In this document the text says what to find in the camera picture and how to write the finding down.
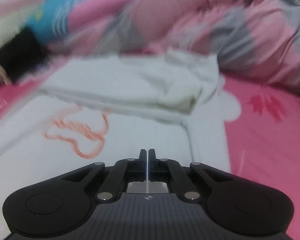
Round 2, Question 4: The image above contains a white sweatshirt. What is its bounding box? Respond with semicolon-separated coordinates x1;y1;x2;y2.
0;50;242;230

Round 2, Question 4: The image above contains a pink grey floral quilt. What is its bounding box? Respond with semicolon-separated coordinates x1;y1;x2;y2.
110;0;300;88

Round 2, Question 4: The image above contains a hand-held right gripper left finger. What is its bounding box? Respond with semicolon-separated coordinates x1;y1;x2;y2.
61;149;148;203

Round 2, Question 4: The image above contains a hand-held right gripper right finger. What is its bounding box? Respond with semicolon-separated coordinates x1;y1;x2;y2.
149;149;234;203

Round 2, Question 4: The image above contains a pink floral bed sheet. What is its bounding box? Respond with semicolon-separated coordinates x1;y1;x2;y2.
0;52;300;240

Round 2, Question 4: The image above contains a black garment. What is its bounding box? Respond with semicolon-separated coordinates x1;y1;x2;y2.
0;26;53;83

